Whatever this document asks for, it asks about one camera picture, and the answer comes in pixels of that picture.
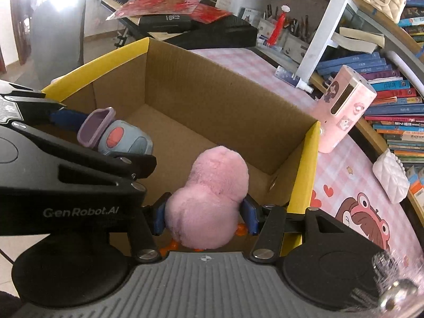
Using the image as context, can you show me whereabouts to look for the purple grey toy truck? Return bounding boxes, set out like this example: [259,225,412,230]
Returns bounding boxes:
[77,107,153,156]

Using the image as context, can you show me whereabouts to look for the pink plush duck orange feet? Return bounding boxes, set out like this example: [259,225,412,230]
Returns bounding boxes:
[160,146,249,256]

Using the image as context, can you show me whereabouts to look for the pink cartoon table mat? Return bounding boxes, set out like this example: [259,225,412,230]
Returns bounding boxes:
[196,48,423,269]

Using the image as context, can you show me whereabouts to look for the yellow cardboard box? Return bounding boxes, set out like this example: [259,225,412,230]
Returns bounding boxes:
[41,37,321,259]

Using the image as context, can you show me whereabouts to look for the white quilted pouch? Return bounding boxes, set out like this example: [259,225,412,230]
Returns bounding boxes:
[372,149,410,205]

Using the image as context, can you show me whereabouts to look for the black electronic keyboard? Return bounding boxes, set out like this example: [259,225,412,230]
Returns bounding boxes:
[119,14,257,50]

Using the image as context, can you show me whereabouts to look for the row of leaning books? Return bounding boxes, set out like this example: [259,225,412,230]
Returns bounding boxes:
[317,50,423,168]

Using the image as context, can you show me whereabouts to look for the white bookshelf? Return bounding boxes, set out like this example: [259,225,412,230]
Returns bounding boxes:
[294,0,424,160]

